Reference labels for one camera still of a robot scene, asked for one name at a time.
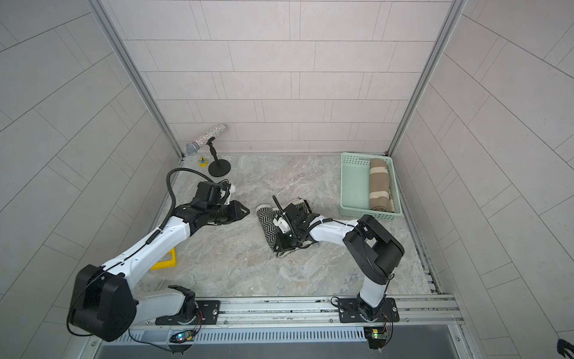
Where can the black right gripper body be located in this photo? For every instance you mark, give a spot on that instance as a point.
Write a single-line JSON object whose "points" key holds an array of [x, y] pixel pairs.
{"points": [[290, 240]]}

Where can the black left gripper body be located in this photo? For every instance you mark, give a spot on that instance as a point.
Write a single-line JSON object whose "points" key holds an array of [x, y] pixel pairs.
{"points": [[224, 213]]}

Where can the black white houndstooth scarf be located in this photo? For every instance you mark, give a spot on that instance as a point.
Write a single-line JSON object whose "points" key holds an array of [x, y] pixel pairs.
{"points": [[266, 215]]}

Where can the mint green plastic basket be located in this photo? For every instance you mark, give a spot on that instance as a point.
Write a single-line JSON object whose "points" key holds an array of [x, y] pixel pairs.
{"points": [[354, 189]]}

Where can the brown beige plaid scarf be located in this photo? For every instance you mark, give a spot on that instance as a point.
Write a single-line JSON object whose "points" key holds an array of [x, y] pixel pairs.
{"points": [[379, 187]]}

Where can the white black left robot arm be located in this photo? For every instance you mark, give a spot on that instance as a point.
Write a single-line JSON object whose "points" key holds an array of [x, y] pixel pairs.
{"points": [[102, 302]]}

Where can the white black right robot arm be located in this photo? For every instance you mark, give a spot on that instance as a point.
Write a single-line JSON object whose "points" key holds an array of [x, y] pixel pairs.
{"points": [[374, 249]]}

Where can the black round microphone stand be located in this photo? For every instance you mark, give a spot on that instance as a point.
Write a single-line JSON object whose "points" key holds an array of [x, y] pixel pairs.
{"points": [[219, 167]]}

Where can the small yellow toy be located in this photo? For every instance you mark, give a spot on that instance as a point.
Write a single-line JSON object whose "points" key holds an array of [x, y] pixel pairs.
{"points": [[203, 162]]}

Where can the glittery silver microphone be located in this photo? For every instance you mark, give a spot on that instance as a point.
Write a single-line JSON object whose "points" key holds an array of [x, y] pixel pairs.
{"points": [[193, 147]]}

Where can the yellow plastic triangle stand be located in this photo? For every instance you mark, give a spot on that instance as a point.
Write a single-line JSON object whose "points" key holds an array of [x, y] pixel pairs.
{"points": [[168, 261]]}

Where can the left green circuit board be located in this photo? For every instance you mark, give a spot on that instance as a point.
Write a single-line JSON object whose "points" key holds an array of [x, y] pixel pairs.
{"points": [[182, 337]]}

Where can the green circuit board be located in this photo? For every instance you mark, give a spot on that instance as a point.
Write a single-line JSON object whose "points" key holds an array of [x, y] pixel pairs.
{"points": [[182, 337], [376, 337]]}

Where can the right green circuit board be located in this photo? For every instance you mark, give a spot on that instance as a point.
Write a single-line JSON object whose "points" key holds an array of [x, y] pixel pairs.
{"points": [[376, 337]]}

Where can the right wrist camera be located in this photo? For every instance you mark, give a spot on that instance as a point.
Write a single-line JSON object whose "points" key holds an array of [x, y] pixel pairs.
{"points": [[282, 224]]}

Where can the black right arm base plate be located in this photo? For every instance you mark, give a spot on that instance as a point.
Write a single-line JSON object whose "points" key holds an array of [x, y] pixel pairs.
{"points": [[355, 310]]}

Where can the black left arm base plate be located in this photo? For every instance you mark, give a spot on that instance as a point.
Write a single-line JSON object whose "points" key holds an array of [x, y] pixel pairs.
{"points": [[203, 312]]}

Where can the aluminium mounting rail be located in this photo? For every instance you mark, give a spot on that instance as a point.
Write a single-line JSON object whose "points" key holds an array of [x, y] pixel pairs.
{"points": [[278, 309]]}

